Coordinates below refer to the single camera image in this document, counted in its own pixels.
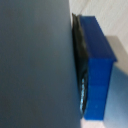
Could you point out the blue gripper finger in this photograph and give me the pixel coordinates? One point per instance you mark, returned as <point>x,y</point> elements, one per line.
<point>98,66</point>

